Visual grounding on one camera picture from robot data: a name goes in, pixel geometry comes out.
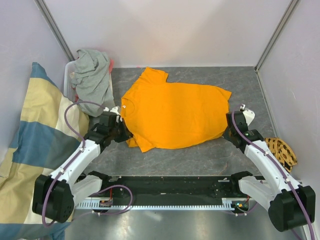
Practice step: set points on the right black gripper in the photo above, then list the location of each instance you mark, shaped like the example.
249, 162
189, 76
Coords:
226, 135

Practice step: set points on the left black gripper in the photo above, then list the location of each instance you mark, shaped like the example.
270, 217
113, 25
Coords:
126, 134

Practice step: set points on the orange t shirt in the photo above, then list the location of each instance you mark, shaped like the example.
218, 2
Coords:
172, 115

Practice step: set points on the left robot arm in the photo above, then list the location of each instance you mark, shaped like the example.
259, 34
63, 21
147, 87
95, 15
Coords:
56, 195

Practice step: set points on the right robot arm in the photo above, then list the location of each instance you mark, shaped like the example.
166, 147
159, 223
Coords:
288, 203

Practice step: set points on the white plastic basket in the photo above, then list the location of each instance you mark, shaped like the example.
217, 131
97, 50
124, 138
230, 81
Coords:
68, 90

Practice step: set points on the grey t shirt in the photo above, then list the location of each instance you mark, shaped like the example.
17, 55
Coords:
92, 81

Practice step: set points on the blue yellow striped pillow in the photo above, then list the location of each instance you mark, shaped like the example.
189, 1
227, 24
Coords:
46, 137

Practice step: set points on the pink red garment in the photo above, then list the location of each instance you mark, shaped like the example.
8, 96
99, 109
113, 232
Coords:
111, 65

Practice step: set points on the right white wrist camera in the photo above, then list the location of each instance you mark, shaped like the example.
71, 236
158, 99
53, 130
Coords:
249, 114

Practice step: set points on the left aluminium frame post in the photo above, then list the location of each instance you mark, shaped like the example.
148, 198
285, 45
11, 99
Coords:
46, 13

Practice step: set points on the aluminium frame post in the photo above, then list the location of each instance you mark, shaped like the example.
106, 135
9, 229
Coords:
46, 13
276, 33

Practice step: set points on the right aluminium frame post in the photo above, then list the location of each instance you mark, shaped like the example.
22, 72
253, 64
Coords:
276, 33

